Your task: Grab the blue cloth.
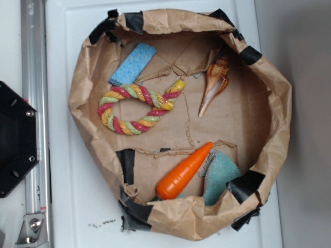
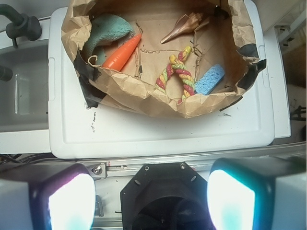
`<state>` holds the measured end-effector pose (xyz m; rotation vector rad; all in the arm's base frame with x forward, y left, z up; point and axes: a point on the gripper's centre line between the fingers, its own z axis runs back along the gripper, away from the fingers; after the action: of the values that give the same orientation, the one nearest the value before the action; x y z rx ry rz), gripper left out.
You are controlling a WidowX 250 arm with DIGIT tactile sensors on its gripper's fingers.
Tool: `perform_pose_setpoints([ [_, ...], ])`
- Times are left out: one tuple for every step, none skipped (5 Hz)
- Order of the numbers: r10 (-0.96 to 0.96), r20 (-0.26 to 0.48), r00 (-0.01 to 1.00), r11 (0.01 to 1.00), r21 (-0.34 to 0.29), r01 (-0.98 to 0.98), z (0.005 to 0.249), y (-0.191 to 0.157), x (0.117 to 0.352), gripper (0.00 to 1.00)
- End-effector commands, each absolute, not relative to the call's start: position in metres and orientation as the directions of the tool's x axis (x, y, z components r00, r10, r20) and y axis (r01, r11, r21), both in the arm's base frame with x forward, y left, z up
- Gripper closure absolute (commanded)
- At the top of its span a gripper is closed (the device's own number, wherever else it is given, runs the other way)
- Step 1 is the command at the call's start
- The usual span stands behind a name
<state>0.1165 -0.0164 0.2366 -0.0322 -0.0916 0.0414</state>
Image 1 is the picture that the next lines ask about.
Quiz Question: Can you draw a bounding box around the aluminium rail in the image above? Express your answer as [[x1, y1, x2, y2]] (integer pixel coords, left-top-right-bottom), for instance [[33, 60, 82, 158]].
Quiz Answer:
[[20, 0, 54, 248]]

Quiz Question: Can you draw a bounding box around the brown spiral seashell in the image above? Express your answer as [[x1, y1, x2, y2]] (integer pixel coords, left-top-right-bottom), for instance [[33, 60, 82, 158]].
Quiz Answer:
[[198, 55, 230, 118]]

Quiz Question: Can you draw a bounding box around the orange plastic carrot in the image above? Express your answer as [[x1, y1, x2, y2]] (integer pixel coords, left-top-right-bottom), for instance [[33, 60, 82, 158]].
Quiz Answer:
[[156, 142, 214, 200]]

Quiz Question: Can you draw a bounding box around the blue sponge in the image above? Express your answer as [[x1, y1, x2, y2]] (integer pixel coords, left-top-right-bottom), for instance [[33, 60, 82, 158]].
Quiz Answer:
[[108, 43, 157, 86]]

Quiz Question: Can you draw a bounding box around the multicolour rope ring toy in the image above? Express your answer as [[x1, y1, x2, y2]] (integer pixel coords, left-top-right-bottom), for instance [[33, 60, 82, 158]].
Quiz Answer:
[[97, 80, 186, 136]]

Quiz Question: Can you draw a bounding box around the metal corner bracket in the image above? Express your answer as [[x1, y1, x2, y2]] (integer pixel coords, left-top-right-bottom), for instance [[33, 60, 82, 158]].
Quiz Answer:
[[14, 213, 48, 247]]

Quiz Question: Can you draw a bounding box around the brown paper bag bin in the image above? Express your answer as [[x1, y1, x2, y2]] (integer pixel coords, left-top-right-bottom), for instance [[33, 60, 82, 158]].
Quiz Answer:
[[69, 9, 292, 241]]

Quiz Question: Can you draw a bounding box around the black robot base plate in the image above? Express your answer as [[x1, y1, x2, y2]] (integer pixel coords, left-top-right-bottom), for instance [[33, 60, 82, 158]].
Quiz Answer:
[[0, 81, 38, 198]]

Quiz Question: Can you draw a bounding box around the teal blue cloth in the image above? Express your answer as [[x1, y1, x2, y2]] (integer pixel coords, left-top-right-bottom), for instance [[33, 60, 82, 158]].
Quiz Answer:
[[199, 149, 242, 206]]

